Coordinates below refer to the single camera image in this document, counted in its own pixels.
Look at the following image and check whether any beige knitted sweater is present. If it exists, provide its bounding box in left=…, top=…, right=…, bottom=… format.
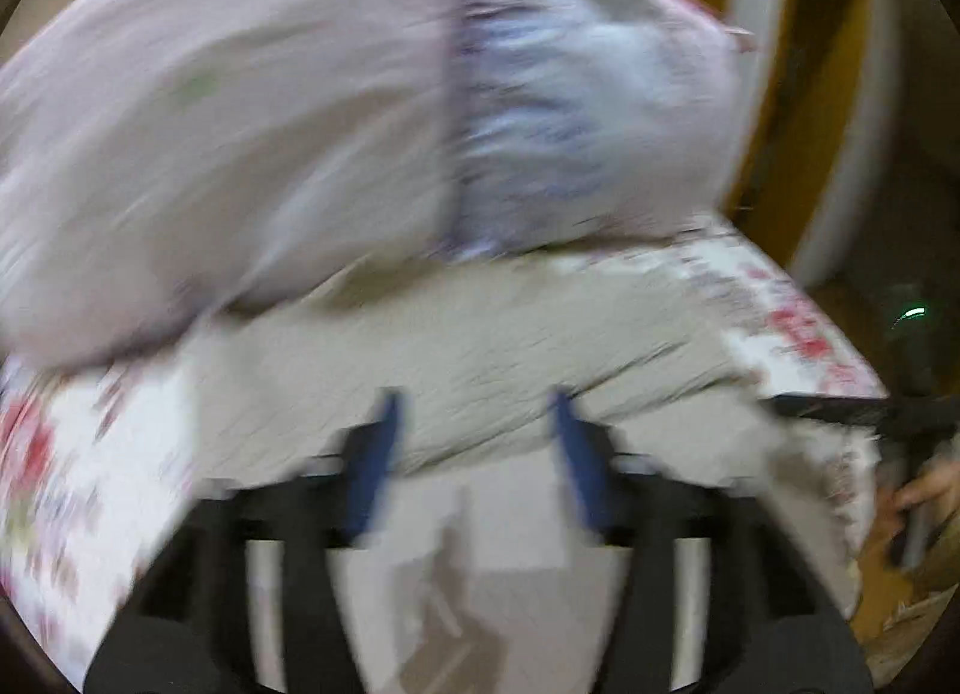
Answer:
left=178, top=257, right=861, bottom=692

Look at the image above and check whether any fuzzy beige sleeve forearm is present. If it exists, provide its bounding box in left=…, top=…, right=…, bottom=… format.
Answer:
left=864, top=587, right=957, bottom=687

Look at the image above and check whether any person's right hand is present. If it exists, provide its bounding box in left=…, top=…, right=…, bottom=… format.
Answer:
left=872, top=460, right=958, bottom=549

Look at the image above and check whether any floral bed sheet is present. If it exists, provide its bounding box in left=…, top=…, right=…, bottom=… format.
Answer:
left=2, top=223, right=884, bottom=684

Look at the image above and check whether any blue patterned white pillow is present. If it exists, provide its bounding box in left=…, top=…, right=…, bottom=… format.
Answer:
left=449, top=0, right=752, bottom=257

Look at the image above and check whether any pink pillow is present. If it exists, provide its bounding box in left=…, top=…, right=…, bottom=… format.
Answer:
left=2, top=0, right=454, bottom=368

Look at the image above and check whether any wooden wardrobe frame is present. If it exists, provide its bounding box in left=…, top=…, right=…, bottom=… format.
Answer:
left=698, top=0, right=901, bottom=288

